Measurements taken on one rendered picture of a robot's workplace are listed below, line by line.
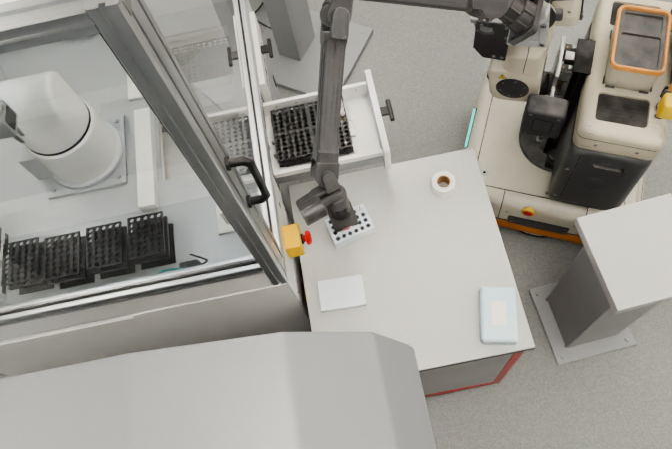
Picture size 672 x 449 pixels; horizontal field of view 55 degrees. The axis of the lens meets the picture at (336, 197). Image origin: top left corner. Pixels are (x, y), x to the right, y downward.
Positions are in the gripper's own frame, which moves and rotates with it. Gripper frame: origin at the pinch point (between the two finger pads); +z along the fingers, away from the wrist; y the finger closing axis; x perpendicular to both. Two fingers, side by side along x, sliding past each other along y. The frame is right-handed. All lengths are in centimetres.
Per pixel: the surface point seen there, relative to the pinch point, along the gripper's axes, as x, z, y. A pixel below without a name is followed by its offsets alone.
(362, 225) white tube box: 4.8, 6.7, 0.0
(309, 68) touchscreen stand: 16, 82, -115
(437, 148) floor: 54, 87, -54
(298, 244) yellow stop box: -13.8, -5.0, 3.0
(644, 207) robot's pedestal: 81, 12, 25
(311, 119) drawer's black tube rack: 2.6, -3.6, -33.3
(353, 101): 17.1, 3.0, -38.1
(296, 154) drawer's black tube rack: -5.4, -3.8, -24.0
